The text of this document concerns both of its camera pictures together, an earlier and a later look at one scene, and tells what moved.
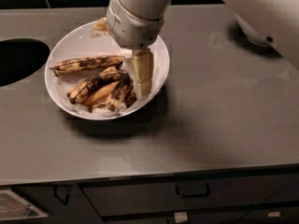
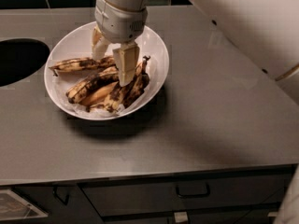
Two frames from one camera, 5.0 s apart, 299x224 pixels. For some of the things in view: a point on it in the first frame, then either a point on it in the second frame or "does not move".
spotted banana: (87, 63) does not move
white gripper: (132, 27) → (120, 23)
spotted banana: (117, 97) does not move
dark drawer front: (149, 197) does not move
